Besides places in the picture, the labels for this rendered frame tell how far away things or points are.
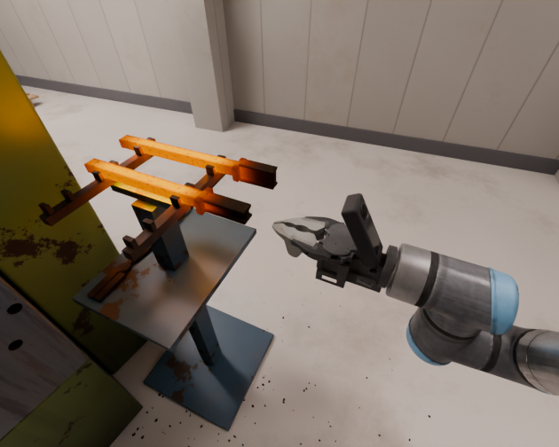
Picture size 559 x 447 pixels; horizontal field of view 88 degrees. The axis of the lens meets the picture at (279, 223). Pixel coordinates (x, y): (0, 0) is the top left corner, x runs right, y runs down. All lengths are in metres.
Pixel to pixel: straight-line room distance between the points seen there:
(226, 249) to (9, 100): 0.58
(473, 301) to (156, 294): 0.66
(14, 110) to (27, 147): 0.08
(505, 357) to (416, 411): 0.86
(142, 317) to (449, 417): 1.18
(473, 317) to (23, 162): 0.95
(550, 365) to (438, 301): 0.14
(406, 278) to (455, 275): 0.07
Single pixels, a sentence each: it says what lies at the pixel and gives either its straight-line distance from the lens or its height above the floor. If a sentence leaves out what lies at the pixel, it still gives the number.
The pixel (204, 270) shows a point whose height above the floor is 0.68.
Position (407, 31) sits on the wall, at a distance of 2.58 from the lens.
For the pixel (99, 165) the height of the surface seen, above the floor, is 0.95.
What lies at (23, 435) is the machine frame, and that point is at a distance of 1.10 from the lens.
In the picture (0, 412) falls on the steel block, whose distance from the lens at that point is 0.99.
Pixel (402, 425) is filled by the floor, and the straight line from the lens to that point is 1.40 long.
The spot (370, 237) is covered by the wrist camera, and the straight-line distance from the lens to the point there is 0.45.
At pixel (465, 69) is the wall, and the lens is 2.66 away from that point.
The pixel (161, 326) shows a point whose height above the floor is 0.68.
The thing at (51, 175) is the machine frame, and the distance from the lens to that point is 0.94.
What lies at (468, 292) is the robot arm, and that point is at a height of 0.95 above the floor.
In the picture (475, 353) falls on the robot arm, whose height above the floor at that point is 0.82.
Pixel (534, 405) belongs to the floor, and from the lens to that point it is 1.67.
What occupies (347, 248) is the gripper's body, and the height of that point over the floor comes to 0.95.
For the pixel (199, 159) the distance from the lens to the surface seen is 0.70.
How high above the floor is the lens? 1.30
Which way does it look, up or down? 44 degrees down
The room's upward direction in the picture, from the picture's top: straight up
